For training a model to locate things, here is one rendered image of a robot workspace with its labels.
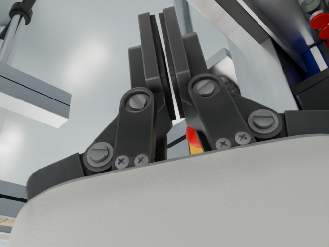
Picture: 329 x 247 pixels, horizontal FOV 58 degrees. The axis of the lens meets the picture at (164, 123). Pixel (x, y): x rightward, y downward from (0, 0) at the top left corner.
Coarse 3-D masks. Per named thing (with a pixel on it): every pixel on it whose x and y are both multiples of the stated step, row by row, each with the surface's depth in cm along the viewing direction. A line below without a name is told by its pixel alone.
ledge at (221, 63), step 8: (224, 48) 44; (216, 56) 45; (224, 56) 43; (208, 64) 45; (216, 64) 44; (224, 64) 44; (232, 64) 45; (216, 72) 46; (224, 72) 46; (232, 72) 46; (232, 80) 48; (176, 104) 52
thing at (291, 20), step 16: (240, 0) 32; (256, 0) 36; (272, 0) 36; (288, 0) 36; (256, 16) 34; (272, 16) 38; (288, 16) 38; (304, 16) 38; (272, 32) 36; (288, 32) 40; (304, 32) 40; (288, 48) 39; (304, 48) 42; (304, 64) 42
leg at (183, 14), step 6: (174, 0) 92; (180, 0) 90; (174, 6) 91; (180, 6) 88; (186, 6) 89; (180, 12) 87; (186, 12) 87; (180, 18) 86; (186, 18) 85; (180, 24) 84; (186, 24) 84; (192, 24) 86; (180, 30) 83; (186, 30) 82; (192, 30) 83
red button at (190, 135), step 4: (188, 128) 38; (192, 128) 37; (188, 132) 38; (192, 132) 37; (188, 136) 38; (192, 136) 37; (196, 136) 36; (188, 140) 38; (192, 140) 37; (196, 140) 36; (192, 144) 37; (196, 144) 37
